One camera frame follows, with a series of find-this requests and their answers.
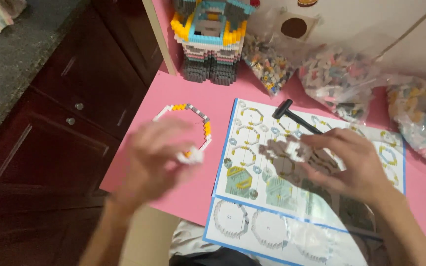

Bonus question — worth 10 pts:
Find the person's right hand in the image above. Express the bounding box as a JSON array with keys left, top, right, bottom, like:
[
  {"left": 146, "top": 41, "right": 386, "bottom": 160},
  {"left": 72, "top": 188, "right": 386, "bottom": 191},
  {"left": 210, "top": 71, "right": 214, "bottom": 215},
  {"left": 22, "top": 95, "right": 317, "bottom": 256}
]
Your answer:
[{"left": 300, "top": 127, "right": 393, "bottom": 208}]

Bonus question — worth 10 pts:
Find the white grey yellow brick ring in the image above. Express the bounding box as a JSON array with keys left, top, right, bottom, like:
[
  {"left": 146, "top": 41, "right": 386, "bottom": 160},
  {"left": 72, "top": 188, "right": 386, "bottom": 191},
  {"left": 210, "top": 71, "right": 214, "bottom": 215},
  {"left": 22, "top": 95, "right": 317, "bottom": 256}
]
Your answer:
[{"left": 152, "top": 103, "right": 213, "bottom": 153}]

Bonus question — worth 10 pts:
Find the dark wooden cabinet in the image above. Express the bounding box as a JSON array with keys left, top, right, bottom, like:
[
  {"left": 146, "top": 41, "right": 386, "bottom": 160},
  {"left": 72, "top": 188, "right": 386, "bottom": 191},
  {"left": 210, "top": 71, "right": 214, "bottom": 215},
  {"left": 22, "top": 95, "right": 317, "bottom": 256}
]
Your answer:
[{"left": 0, "top": 0, "right": 166, "bottom": 266}]

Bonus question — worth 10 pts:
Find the white orange brick piece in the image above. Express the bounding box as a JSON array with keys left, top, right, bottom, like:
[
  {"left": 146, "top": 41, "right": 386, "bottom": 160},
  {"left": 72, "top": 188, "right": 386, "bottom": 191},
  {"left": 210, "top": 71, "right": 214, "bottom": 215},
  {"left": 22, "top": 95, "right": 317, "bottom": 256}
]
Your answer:
[{"left": 176, "top": 147, "right": 205, "bottom": 165}]

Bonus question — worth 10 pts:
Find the clear bag of pale bricks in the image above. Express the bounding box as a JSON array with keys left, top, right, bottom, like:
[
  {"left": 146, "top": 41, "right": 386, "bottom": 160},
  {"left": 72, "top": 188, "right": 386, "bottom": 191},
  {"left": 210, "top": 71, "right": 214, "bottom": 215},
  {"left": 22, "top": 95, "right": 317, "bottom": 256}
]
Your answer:
[{"left": 297, "top": 44, "right": 389, "bottom": 123}]

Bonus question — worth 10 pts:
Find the person's left hand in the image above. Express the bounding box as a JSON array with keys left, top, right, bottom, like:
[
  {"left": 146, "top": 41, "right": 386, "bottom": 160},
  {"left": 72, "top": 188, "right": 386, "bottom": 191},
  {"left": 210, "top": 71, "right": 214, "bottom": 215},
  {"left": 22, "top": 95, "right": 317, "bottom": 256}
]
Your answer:
[{"left": 122, "top": 118, "right": 203, "bottom": 212}]

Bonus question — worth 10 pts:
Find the clear bag of mixed bricks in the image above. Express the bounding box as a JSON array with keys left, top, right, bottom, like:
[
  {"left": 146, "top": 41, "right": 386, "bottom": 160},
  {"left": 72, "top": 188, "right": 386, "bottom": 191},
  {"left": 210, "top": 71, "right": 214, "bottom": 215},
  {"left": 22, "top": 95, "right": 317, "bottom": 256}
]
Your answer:
[{"left": 241, "top": 7, "right": 311, "bottom": 97}]

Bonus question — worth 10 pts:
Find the card with brown circle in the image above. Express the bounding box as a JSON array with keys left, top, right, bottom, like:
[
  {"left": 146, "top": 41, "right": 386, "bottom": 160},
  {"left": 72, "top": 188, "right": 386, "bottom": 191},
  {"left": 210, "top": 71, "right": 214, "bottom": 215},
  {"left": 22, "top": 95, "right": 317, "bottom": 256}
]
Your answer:
[{"left": 273, "top": 10, "right": 320, "bottom": 42}]

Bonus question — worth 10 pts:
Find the person's light clothing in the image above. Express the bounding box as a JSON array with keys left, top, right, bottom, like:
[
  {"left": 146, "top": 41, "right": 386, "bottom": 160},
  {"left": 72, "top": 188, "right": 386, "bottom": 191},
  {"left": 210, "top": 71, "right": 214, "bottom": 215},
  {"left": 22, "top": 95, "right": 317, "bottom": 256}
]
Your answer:
[{"left": 168, "top": 219, "right": 263, "bottom": 266}]

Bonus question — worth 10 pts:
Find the tall multicolour brick model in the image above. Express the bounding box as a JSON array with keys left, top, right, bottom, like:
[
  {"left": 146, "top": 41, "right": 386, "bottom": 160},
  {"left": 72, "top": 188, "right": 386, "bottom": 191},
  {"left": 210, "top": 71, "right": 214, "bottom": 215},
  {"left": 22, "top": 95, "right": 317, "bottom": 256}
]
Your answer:
[{"left": 170, "top": 0, "right": 256, "bottom": 86}]

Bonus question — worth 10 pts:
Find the black plastic hammer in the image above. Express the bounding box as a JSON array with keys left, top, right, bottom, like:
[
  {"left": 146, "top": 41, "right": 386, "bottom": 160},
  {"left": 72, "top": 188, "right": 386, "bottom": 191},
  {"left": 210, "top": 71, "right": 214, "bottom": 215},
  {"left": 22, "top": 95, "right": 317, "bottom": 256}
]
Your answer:
[{"left": 272, "top": 99, "right": 324, "bottom": 136}]

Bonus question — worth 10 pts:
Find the clear bag of yellow bricks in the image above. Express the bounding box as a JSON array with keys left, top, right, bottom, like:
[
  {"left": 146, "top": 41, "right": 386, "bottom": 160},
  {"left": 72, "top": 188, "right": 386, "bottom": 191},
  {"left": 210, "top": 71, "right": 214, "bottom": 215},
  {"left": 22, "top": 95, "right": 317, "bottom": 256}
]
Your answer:
[{"left": 386, "top": 74, "right": 426, "bottom": 177}]

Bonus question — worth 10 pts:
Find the beige wooden post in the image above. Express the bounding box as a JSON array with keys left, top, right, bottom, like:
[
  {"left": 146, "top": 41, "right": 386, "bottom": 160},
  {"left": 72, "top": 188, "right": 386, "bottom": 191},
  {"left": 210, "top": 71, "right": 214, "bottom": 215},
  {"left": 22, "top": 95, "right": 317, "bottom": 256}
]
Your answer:
[{"left": 141, "top": 0, "right": 179, "bottom": 77}]

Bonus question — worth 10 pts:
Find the white brick cluster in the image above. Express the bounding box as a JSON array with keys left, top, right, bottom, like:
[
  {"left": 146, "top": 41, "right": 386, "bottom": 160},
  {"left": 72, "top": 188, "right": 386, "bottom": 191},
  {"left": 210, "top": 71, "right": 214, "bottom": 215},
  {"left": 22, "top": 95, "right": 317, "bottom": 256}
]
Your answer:
[{"left": 284, "top": 140, "right": 313, "bottom": 162}]

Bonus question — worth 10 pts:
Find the brick building instruction sheet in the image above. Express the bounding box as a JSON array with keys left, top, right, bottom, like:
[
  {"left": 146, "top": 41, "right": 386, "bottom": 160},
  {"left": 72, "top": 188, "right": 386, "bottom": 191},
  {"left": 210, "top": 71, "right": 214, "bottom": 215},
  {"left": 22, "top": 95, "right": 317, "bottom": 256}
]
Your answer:
[{"left": 202, "top": 98, "right": 407, "bottom": 266}]

